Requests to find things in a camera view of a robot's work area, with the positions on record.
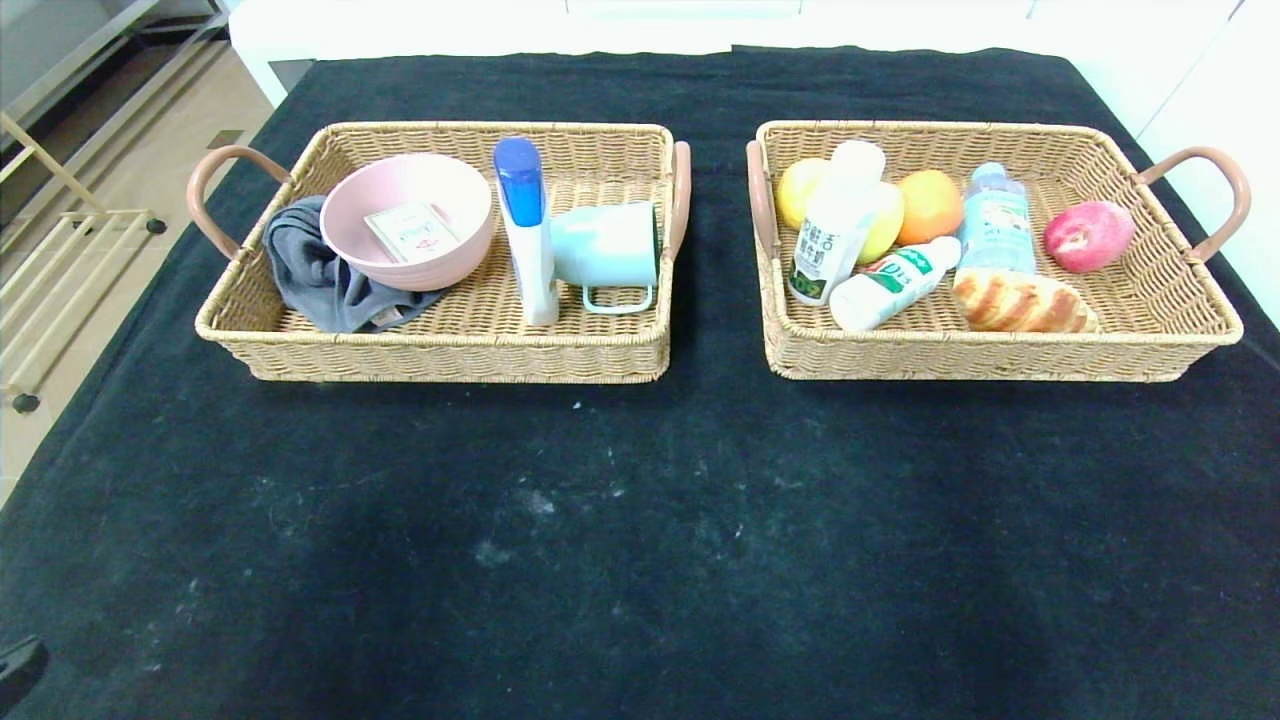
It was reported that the pink bowl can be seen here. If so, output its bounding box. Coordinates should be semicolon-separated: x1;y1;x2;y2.
319;152;495;293

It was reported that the small white foil-lid drink bottle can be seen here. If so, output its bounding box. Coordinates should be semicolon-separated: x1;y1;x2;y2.
828;235;963;332

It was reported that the gold and blue card box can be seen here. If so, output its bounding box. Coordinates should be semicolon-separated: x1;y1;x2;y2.
363;201;462;266

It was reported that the large yellow lemon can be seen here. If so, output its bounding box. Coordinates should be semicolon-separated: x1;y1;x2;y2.
853;182;907;267

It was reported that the clear water bottle blue cap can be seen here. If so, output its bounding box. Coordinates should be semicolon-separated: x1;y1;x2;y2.
957;162;1038;276

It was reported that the croissant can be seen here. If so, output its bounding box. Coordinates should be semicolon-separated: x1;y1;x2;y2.
951;266;1103;334

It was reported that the mint green mug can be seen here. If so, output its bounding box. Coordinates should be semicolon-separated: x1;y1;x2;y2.
550;202;661;315

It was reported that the white bottle with blue cap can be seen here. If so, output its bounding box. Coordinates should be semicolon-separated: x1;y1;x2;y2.
491;136;561;327

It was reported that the black table cloth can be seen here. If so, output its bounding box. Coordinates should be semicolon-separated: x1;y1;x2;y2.
0;45;1280;720

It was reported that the tall white milk bottle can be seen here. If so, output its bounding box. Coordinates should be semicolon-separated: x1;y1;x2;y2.
786;140;887;306

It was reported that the small yellow lemon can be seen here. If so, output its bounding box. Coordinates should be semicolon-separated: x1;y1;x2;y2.
776;158;831;231

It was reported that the grey towel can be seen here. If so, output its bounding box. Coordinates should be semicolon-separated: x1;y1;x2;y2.
262;195;453;334

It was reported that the orange fruit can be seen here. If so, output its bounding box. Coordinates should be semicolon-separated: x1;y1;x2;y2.
893;169;965;247

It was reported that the red peach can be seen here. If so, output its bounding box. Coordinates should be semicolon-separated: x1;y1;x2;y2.
1043;200;1137;274

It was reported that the white furniture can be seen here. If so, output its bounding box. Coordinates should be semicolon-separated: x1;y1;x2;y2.
228;0;1081;111

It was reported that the wooden rack on wheels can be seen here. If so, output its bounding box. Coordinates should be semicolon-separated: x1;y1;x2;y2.
0;112;168;416

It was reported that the grey shelf unit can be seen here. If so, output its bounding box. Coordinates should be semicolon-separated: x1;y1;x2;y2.
0;0;236;151

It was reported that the wicker basket with brown handles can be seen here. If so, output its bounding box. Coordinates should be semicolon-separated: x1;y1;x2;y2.
744;119;1253;383
186;121;693;385

